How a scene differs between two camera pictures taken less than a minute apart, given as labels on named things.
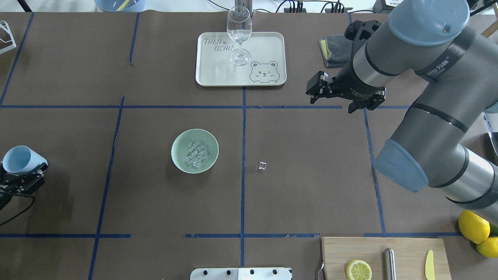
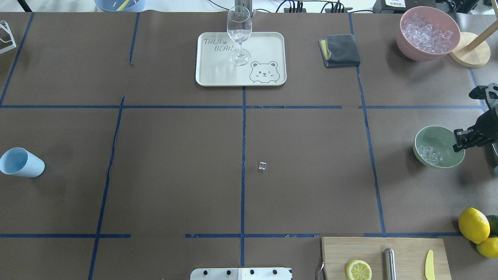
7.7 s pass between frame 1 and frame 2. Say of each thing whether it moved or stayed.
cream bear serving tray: stayed
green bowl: moved
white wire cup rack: stayed
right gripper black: moved
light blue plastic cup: stayed
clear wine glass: stayed
